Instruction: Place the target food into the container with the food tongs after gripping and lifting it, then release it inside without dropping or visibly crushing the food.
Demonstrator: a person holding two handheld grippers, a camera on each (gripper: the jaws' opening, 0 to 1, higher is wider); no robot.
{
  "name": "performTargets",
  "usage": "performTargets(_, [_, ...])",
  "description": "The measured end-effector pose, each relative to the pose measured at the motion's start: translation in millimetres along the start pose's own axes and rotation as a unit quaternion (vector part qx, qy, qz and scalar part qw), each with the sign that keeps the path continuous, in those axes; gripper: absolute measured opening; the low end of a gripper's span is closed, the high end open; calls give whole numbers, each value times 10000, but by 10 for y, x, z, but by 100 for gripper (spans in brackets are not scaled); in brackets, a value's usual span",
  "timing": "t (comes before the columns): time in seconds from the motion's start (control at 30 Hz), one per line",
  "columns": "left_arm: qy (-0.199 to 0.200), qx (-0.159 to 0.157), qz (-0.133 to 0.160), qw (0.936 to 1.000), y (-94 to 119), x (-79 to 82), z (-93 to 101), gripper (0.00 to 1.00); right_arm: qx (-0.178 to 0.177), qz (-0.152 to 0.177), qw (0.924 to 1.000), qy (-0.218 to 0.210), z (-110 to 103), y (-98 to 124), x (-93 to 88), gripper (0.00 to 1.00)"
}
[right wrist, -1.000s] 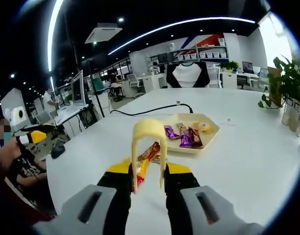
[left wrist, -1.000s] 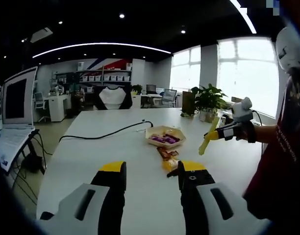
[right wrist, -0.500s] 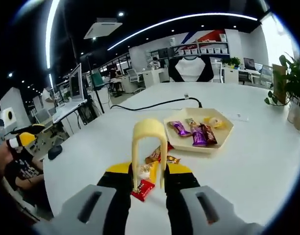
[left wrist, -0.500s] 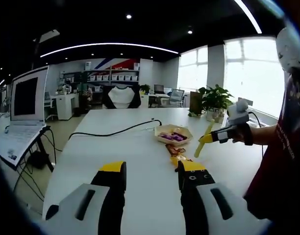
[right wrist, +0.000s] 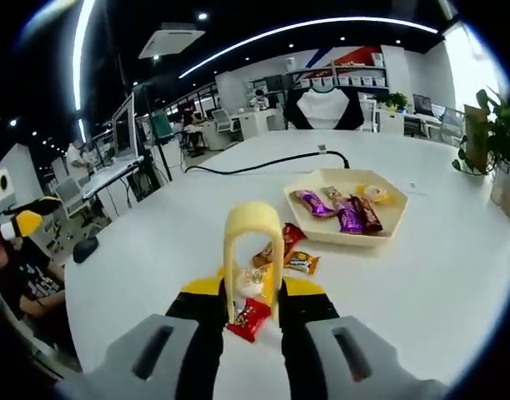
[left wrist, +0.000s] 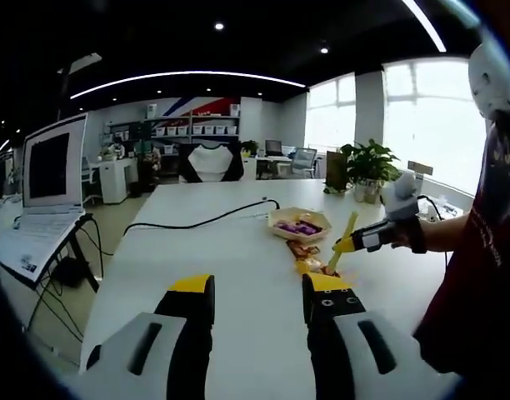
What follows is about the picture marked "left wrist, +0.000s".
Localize person in red shirt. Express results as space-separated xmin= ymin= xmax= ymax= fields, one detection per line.
xmin=412 ymin=120 xmax=510 ymax=376

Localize ceiling air conditioner unit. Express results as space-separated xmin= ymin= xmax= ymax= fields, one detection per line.
xmin=57 ymin=52 xmax=103 ymax=75

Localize straight ceiling light strip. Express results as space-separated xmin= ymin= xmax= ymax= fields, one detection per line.
xmin=400 ymin=0 xmax=448 ymax=53

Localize brown cardboard box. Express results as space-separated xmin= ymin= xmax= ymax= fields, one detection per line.
xmin=324 ymin=150 xmax=348 ymax=193

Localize curved ceiling light strip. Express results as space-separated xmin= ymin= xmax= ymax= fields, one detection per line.
xmin=70 ymin=71 xmax=306 ymax=100

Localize yellow food tongs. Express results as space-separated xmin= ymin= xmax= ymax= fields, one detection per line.
xmin=328 ymin=211 xmax=359 ymax=268

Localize large green potted plant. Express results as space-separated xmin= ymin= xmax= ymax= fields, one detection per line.
xmin=337 ymin=139 xmax=402 ymax=197

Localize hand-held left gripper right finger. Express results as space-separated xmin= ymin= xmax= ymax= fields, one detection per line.
xmin=301 ymin=272 xmax=463 ymax=400

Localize white stand with tan top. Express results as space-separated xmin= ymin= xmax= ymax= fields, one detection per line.
xmin=407 ymin=160 xmax=435 ymax=183

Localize beige hexagonal container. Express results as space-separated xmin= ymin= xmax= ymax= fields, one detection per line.
xmin=267 ymin=207 xmax=333 ymax=242

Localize person's right hand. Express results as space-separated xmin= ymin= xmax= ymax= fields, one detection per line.
xmin=390 ymin=218 xmax=428 ymax=255

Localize white cabinet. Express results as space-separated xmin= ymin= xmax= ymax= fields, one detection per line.
xmin=99 ymin=160 xmax=133 ymax=205

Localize black table cable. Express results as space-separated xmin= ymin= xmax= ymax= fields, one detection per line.
xmin=124 ymin=198 xmax=281 ymax=233

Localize wide window with blinds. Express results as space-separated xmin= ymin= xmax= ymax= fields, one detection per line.
xmin=382 ymin=60 xmax=489 ymax=197

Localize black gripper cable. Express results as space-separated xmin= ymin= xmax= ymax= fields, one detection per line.
xmin=416 ymin=193 xmax=450 ymax=268

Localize white office chair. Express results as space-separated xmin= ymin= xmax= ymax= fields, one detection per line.
xmin=80 ymin=156 xmax=100 ymax=197

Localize narrow window with blinds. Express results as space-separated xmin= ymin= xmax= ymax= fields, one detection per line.
xmin=304 ymin=77 xmax=357 ymax=151

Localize metal shelf with white bins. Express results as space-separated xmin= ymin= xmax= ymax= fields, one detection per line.
xmin=107 ymin=103 xmax=243 ymax=147

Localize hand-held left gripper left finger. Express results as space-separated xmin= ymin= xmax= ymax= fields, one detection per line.
xmin=77 ymin=273 xmax=217 ymax=400

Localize black folding stand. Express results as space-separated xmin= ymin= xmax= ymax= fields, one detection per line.
xmin=25 ymin=212 xmax=102 ymax=334

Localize grey mesh office chair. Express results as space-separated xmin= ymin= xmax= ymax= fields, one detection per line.
xmin=290 ymin=147 xmax=318 ymax=178

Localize pile of snacks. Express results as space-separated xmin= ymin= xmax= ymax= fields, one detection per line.
xmin=286 ymin=239 xmax=358 ymax=287

